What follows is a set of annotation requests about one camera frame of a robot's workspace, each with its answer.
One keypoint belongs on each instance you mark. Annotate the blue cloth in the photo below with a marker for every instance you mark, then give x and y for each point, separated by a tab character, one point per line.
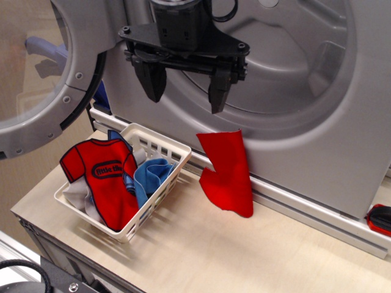
149	177

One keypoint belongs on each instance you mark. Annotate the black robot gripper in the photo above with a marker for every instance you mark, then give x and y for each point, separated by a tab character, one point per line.
184	36

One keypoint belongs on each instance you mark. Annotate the grey round washer door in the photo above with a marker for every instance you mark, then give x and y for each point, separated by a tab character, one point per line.
52	61

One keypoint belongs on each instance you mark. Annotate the grey toy washing machine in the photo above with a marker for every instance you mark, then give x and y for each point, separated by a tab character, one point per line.
314	108

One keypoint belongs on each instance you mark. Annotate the white aluminium rail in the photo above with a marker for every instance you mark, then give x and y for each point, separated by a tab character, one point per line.
336	224

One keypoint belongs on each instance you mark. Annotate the blue plastic part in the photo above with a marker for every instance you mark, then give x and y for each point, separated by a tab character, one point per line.
101	99

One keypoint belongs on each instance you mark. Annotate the black metal bracket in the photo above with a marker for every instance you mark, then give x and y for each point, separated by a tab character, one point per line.
62	281

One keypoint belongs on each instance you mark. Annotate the red black tool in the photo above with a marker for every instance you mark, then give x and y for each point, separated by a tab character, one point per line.
378	219

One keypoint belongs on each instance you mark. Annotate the white plastic laundry basket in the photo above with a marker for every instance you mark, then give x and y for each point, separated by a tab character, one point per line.
139	138

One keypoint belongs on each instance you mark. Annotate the grey cloth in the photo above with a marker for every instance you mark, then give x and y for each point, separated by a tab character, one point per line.
79	194

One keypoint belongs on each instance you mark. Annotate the red felt cloth piece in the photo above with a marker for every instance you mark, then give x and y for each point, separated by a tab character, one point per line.
228	184

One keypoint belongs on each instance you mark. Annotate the red toy t-shirt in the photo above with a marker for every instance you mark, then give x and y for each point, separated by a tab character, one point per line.
103	164

